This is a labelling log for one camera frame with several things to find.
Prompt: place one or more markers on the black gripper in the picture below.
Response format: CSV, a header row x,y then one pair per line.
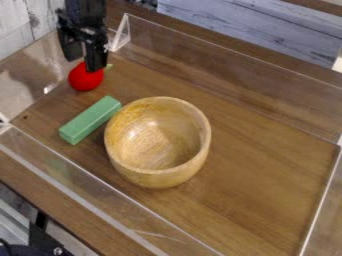
x,y
82,25

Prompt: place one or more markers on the red plush strawberry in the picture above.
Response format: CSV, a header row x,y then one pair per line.
x,y
83,80

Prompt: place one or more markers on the green rectangular block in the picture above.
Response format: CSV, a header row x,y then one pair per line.
x,y
88,120

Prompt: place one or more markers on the wooden bowl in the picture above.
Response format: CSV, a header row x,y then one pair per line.
x,y
158,141

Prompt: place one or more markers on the black table clamp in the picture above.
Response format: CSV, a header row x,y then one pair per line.
x,y
41,241

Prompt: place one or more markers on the clear acrylic corner bracket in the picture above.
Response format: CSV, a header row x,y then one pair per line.
x,y
119,36

